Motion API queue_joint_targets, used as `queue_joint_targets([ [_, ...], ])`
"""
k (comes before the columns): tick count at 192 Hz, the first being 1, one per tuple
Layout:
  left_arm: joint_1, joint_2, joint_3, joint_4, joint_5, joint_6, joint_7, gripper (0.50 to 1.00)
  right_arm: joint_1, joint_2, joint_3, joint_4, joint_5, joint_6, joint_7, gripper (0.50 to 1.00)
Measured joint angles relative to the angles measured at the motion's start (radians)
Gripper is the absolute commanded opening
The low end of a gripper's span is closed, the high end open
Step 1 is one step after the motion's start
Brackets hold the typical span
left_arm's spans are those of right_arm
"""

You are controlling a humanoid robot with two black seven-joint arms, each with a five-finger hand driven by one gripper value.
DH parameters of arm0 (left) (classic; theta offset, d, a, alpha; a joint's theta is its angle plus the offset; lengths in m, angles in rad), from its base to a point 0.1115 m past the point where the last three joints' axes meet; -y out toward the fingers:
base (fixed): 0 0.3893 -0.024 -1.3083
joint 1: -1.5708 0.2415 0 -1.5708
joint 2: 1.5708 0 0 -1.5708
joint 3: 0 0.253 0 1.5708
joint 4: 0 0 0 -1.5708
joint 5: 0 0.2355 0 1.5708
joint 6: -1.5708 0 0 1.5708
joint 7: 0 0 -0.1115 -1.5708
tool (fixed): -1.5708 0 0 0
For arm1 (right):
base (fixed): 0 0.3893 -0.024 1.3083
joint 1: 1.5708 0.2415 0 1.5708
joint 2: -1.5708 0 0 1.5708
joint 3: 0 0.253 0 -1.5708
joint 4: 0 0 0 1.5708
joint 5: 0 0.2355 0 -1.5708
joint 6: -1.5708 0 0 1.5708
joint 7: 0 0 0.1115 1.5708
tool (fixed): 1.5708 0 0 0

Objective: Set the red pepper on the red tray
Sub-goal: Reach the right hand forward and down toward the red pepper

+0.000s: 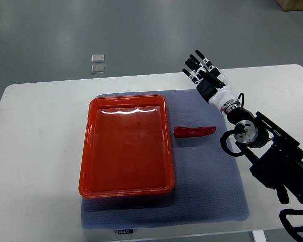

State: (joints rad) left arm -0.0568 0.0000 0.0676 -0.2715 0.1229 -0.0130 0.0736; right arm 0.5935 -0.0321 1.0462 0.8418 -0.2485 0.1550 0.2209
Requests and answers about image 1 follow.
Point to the white robotic hand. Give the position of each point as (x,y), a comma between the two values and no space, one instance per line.
(213,85)

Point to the red pepper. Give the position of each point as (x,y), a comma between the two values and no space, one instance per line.
(186,132)

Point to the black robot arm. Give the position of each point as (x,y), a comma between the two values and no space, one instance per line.
(275,156)

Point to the red plastic tray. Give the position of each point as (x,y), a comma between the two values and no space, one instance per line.
(127,148)

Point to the cardboard box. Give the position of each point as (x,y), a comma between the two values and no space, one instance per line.
(291,5)

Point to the upper floor plate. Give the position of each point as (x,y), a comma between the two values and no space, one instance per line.
(98,58)

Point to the blue grey mat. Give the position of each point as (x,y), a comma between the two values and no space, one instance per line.
(208,185)

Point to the white table leg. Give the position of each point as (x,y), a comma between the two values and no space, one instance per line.
(259,236)

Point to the black mat label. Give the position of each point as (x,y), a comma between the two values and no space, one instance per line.
(125,231)

